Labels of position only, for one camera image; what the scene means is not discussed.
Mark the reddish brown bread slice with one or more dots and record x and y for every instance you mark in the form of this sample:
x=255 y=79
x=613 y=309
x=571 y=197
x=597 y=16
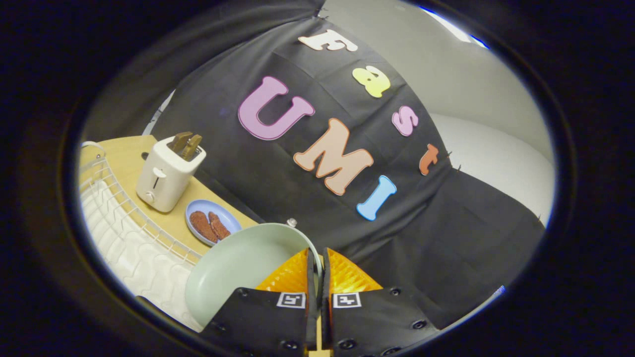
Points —
x=203 y=226
x=219 y=225

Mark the black backdrop cloth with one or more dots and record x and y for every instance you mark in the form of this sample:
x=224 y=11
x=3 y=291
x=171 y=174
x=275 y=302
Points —
x=317 y=148

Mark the brown toast slice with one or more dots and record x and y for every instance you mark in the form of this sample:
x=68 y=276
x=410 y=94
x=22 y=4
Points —
x=180 y=142
x=192 y=147

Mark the pale green plate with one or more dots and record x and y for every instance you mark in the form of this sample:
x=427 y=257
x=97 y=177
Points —
x=233 y=277

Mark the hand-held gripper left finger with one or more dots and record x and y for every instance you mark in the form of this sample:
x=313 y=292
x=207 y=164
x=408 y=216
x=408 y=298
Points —
x=311 y=277

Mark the cream white toaster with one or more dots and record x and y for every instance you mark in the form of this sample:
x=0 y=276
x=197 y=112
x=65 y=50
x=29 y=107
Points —
x=166 y=176

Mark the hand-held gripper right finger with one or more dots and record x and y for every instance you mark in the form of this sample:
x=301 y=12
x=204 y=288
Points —
x=326 y=277

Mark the small blue plate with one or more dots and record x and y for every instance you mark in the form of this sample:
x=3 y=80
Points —
x=225 y=215

